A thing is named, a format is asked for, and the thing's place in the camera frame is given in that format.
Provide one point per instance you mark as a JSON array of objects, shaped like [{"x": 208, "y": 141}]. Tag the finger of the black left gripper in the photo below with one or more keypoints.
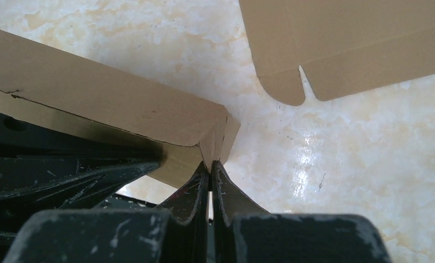
[
  {"x": 29, "y": 185},
  {"x": 19, "y": 138}
]

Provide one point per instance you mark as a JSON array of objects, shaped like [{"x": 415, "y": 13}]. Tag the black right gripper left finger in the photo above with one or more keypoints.
[{"x": 173, "y": 231}]

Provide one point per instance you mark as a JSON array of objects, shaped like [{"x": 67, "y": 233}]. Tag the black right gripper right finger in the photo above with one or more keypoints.
[{"x": 246, "y": 232}]

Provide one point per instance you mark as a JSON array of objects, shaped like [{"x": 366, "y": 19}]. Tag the brown cardboard box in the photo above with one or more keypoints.
[
  {"x": 342, "y": 47},
  {"x": 61, "y": 91}
]

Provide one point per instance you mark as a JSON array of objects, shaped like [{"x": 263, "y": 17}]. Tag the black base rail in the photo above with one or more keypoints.
[{"x": 117, "y": 201}]

